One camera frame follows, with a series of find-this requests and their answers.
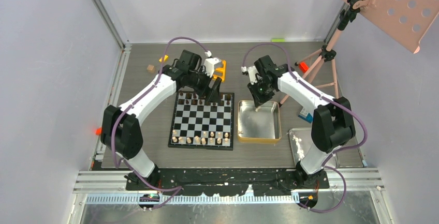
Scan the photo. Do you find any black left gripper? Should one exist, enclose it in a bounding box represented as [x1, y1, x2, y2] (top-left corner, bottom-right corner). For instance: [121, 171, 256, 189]
[187, 67, 221, 102]

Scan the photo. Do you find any red block near stand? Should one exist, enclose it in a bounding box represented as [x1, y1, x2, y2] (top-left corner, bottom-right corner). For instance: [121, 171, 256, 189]
[298, 62, 309, 73]

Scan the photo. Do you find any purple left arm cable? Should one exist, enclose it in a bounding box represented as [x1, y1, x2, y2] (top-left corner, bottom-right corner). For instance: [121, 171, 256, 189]
[110, 37, 212, 211]

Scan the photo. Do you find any orange triangular plastic frame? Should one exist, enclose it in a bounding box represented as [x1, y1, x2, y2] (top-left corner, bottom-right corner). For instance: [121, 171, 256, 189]
[212, 60, 227, 82]

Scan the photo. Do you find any blue box of bits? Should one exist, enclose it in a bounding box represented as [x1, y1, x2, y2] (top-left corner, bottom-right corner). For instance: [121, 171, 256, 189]
[298, 108, 313, 123]

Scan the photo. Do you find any black white chess board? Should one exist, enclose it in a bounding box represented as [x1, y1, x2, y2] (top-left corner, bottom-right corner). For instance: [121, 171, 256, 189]
[168, 91, 235, 151]

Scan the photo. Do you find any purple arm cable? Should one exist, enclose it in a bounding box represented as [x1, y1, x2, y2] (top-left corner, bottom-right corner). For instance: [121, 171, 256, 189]
[110, 37, 212, 211]
[242, 42, 368, 214]

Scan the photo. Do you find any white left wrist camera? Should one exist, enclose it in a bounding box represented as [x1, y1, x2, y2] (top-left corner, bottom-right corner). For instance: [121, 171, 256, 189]
[203, 51, 223, 78]

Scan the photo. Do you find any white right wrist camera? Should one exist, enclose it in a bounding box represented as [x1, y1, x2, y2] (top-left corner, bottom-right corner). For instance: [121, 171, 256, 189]
[241, 66, 258, 85]

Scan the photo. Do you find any yellow rectangular block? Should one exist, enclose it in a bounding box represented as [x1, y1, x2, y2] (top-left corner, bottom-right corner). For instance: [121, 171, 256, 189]
[159, 55, 169, 63]

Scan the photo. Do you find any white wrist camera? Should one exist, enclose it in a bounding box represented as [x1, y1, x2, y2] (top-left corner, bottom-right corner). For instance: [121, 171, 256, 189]
[203, 51, 223, 78]
[241, 66, 258, 85]

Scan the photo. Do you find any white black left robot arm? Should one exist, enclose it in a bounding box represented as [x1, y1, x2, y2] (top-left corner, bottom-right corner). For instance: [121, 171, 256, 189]
[100, 50, 223, 190]

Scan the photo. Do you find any small wooden cube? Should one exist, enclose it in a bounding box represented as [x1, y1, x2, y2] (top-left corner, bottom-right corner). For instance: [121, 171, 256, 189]
[147, 65, 156, 73]

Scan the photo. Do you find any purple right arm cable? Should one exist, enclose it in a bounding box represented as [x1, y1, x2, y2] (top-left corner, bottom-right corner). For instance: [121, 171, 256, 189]
[242, 42, 368, 214]

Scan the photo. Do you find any gold tin box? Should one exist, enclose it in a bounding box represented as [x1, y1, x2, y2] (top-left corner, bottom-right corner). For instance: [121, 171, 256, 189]
[237, 100, 282, 145]

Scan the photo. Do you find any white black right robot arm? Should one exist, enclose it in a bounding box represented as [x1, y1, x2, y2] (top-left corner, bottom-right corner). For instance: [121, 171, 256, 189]
[241, 55, 356, 188]

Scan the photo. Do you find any orange red block left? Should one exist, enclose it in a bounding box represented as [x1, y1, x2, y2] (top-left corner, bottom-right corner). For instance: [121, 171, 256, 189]
[95, 127, 102, 136]

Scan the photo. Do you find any pink music stand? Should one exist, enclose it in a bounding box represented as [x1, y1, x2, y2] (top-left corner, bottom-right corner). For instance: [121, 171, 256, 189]
[295, 0, 438, 94]

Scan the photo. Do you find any silver tin lid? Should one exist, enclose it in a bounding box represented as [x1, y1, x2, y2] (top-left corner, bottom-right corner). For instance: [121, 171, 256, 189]
[288, 127, 339, 172]

